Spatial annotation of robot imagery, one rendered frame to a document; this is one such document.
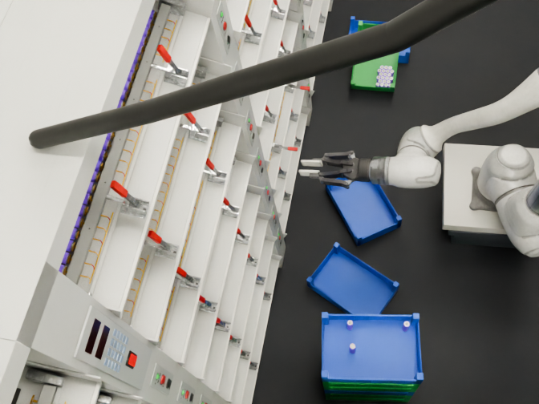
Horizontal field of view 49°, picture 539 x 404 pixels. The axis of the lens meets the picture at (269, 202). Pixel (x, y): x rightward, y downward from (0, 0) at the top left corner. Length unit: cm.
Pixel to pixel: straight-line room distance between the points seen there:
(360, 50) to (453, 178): 191
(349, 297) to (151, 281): 137
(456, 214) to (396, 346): 61
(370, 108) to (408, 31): 235
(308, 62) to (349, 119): 227
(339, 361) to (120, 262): 111
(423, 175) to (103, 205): 113
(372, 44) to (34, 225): 46
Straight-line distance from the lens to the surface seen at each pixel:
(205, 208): 141
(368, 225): 252
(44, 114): 84
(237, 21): 146
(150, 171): 103
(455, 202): 234
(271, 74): 53
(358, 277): 244
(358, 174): 190
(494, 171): 215
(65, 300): 79
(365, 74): 289
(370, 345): 195
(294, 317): 240
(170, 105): 61
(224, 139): 149
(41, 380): 92
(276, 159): 212
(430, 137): 197
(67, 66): 87
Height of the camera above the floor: 231
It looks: 63 degrees down
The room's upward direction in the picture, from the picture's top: 15 degrees counter-clockwise
